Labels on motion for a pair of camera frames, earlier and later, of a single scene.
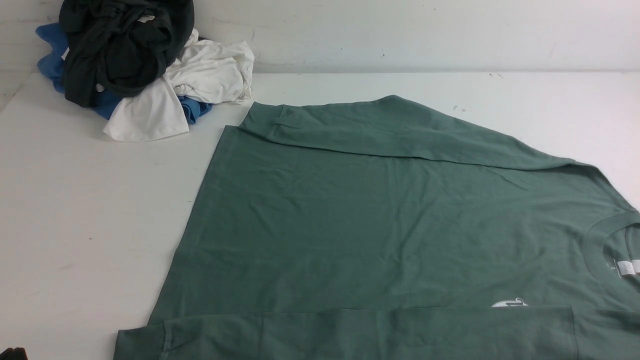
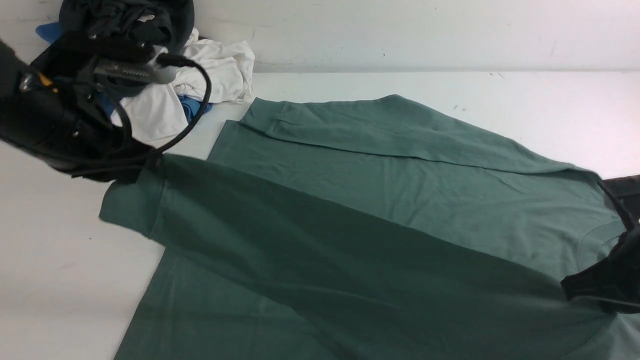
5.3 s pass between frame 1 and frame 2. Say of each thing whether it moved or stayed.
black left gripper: moved
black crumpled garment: stayed
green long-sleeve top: moved
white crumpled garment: stayed
